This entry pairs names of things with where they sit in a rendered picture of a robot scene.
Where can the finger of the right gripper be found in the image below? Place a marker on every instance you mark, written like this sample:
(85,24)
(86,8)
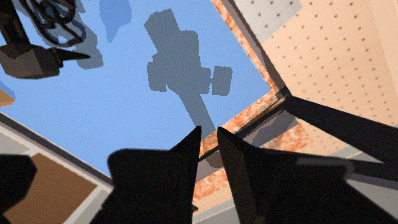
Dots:
(65,3)
(61,55)

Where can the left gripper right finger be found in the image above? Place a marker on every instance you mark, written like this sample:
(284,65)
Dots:
(254,175)

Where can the blue mat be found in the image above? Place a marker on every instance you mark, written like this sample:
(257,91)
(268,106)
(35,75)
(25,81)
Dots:
(158,69)

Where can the dark brown rope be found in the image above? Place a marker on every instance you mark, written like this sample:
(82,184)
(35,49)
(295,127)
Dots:
(41,8)

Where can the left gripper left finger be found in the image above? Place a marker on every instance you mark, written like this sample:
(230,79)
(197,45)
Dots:
(174,166)

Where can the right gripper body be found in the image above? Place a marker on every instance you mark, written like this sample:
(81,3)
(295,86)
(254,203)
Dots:
(19,58)

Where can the brown wooden block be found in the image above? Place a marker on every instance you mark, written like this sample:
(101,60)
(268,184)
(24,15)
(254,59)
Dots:
(5,99)

